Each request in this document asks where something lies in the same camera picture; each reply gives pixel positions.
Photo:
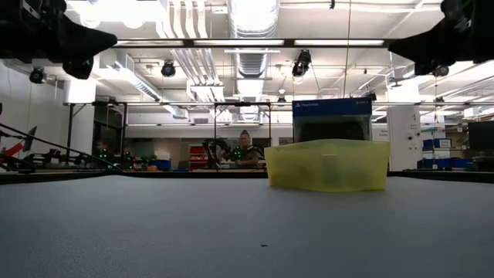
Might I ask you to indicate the row of blue bins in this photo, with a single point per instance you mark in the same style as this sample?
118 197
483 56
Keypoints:
444 163

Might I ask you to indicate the red storage bins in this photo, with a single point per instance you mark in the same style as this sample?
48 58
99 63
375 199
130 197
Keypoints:
197 150

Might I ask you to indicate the black monitor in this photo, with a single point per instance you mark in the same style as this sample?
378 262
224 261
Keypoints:
482 135

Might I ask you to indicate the yellow translucent plastic bin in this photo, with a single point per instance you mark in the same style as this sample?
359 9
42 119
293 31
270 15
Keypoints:
328 170

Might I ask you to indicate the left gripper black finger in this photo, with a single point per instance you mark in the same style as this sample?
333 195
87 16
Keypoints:
79 68
77 42

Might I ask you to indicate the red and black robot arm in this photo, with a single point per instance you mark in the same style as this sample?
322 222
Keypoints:
13 150

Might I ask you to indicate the small blue storage bin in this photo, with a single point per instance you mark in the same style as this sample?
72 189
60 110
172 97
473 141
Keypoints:
430 143

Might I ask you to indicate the blue PlayStation box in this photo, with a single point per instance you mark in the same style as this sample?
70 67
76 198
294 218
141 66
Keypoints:
332 108

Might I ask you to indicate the LED light strip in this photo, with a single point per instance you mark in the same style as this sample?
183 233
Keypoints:
239 42
339 42
154 42

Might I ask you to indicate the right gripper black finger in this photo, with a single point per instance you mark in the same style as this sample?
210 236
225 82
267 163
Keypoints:
424 68
432 44

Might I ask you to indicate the thin black diagonal bar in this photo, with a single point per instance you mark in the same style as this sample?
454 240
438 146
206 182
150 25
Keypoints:
77 154

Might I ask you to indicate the silver ventilation duct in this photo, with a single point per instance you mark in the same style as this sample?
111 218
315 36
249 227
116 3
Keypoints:
252 62

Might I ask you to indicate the black rig frame with panel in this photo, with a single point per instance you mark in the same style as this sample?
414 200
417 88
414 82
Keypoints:
70 135

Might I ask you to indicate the white cabinet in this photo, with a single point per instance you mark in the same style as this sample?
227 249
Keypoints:
397 154

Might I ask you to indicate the black overhead frame bar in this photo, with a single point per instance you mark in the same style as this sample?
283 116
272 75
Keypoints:
288 42

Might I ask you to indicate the blue tub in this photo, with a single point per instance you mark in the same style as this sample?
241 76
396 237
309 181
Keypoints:
162 165

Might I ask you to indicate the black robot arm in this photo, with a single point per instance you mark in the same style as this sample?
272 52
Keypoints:
214 146

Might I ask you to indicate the black overhead camera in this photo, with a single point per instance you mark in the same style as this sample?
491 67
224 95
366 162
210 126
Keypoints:
302 62

